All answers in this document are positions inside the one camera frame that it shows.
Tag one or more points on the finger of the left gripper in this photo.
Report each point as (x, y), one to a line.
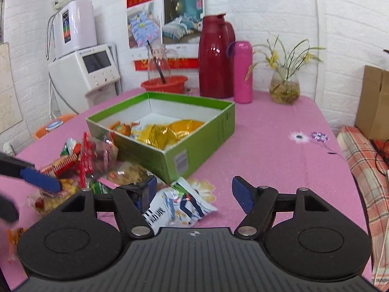
(19, 169)
(8, 211)

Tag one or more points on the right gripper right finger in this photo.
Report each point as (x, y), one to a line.
(259, 205)

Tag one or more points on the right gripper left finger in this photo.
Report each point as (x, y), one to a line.
(131, 202)

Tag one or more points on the white blue snack bag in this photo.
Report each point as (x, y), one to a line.
(177, 206)

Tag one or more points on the red chinese snack bag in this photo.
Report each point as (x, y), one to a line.
(60, 166)

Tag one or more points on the yellow crinkled snack bag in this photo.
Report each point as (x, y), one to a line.
(157, 136)

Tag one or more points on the orange snack bag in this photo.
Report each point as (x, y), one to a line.
(123, 128)

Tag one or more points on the yellow barcode snack bag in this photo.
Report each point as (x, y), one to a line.
(180, 129)

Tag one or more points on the red dates snack bag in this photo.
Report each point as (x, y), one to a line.
(97, 157)

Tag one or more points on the green snack bag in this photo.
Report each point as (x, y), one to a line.
(98, 187)

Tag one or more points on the orange plastic basin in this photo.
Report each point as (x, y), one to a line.
(52, 125)

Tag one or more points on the pink floral tablecloth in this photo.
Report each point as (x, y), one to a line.
(261, 150)

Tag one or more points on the silver red snack bag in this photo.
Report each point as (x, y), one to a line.
(71, 147)

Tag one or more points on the green cardboard box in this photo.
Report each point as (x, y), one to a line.
(159, 108)

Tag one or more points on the white water dispenser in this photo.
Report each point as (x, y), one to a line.
(85, 78)

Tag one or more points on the plaid cloth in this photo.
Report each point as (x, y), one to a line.
(371, 174)

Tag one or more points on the red plastic basin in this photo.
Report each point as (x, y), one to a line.
(174, 84)

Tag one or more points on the black stirring stick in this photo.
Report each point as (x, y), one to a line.
(161, 75)

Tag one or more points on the glass vase with plant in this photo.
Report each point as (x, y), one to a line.
(284, 87)

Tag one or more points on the brown cardboard box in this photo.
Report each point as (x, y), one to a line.
(373, 111)

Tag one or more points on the dark red thermos jug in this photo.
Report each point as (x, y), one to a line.
(215, 66)

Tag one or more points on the clear glass pitcher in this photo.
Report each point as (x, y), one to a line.
(163, 56)

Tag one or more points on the pink thermos bottle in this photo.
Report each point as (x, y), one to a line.
(241, 53)

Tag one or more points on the white water purifier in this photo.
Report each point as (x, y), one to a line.
(74, 28)

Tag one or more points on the wall calendar poster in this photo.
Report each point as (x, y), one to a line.
(170, 25)

